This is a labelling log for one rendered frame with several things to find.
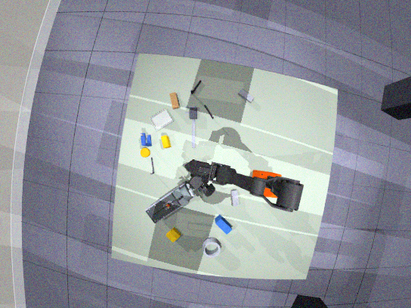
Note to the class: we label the blue block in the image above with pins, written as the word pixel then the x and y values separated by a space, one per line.
pixel 223 224

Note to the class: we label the yellow block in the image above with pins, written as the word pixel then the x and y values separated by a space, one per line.
pixel 166 141
pixel 173 235

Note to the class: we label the yellow short cylinder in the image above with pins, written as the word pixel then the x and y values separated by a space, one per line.
pixel 145 152

